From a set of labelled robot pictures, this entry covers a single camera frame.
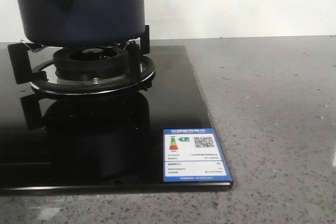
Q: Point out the dark blue cooking pot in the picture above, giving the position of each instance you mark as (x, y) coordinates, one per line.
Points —
(64, 23)

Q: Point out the black pot support grate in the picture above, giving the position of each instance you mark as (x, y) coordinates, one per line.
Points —
(43, 78)

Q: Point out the blue energy label sticker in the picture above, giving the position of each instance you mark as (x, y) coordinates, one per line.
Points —
(193, 155)

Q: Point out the black glass gas stove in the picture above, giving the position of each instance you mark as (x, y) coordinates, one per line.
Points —
(108, 144)

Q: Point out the black round gas burner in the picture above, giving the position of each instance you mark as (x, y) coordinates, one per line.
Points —
(84, 64)

